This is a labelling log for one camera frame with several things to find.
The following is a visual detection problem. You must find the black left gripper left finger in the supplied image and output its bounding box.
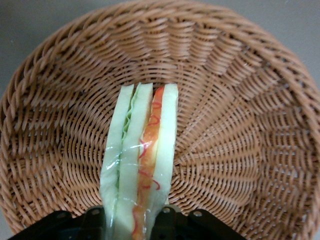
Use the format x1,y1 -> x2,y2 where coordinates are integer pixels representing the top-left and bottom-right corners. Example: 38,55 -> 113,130
14,206 -> 106,240

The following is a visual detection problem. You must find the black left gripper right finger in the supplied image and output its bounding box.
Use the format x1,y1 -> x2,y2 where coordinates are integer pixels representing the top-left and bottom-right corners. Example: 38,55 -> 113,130
154,204 -> 245,240

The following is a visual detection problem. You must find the triangle sandwich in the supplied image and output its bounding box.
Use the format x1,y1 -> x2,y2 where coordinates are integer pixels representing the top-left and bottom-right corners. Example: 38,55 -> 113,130
99,83 -> 180,240

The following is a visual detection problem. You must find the round brown wicker basket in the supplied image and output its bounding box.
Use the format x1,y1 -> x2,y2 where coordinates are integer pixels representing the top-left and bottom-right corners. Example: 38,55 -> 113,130
0,0 -> 320,240

